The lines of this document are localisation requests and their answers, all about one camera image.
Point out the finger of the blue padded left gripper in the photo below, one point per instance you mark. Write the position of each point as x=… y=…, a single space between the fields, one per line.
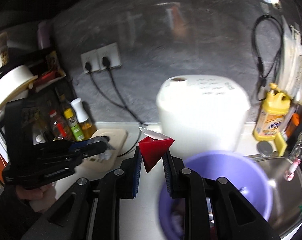
x=93 y=149
x=93 y=140

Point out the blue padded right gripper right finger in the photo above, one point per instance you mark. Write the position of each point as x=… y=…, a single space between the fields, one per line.
x=166 y=159

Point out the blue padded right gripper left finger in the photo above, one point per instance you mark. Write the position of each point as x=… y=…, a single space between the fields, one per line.
x=137 y=171

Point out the silver foil wrapper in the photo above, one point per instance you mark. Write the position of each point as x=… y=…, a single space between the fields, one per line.
x=106 y=155

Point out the red paper piece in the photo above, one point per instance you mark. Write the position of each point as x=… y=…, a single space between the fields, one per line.
x=153 y=147

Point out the black kitchen rack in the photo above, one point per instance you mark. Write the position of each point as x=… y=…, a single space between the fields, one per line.
x=43 y=62

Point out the purple plastic trash bucket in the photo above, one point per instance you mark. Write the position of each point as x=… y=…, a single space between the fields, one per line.
x=216 y=195

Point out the person's left hand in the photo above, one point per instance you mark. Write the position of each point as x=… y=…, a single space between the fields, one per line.
x=40 y=199

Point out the white oil spray bottle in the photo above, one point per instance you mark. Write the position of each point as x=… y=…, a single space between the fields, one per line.
x=83 y=118

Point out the yellow cap green label bottle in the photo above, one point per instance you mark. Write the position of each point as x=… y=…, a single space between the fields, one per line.
x=73 y=124

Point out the small white cap jar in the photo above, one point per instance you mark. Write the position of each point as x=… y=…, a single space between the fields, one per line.
x=38 y=137

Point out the red cap sauce bottle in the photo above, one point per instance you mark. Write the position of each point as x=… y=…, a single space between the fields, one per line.
x=59 y=126

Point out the white plastic basin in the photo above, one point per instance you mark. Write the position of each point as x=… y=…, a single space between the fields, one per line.
x=14 y=83

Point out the yellow detergent bottle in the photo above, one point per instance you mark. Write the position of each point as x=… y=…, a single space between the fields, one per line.
x=274 y=109

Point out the stainless steel sink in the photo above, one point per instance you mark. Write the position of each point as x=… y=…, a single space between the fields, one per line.
x=286 y=216

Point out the hanging plastic bags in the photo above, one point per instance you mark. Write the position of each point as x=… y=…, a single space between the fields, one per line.
x=290 y=74

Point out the left wall socket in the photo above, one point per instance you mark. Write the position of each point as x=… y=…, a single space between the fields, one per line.
x=90 y=57

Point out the wall socket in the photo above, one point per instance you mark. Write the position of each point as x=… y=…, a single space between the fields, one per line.
x=112 y=53
x=90 y=57

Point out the right wall socket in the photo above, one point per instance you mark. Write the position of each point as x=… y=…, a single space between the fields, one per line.
x=112 y=53

